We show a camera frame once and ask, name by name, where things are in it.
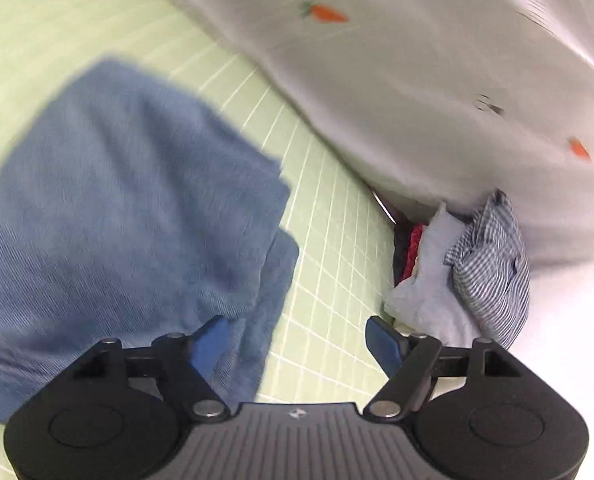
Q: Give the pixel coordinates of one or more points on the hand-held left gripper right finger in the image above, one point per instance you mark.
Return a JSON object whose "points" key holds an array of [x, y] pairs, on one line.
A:
{"points": [[384, 347]]}

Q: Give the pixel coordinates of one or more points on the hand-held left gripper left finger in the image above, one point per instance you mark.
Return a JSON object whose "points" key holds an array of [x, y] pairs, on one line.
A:
{"points": [[209, 342]]}

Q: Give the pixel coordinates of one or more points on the blue denim jeans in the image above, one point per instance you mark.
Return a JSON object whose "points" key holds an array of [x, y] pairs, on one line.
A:
{"points": [[127, 185]]}

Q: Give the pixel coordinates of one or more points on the light blue garment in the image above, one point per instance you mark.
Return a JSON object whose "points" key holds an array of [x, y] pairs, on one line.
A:
{"points": [[427, 285]]}

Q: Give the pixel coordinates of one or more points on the dark garment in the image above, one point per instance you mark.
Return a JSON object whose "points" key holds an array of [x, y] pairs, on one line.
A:
{"points": [[401, 260]]}

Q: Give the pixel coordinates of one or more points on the green grid mat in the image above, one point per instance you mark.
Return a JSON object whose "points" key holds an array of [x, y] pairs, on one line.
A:
{"points": [[327, 260]]}

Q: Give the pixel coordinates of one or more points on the red garment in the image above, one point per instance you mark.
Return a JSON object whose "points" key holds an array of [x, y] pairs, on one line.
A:
{"points": [[416, 247]]}

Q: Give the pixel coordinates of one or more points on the blue checkered shirt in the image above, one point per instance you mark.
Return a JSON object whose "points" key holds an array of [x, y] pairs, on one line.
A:
{"points": [[492, 270]]}

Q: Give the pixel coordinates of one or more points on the white carrot-print cloth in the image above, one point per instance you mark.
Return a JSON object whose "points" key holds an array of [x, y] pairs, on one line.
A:
{"points": [[427, 85]]}

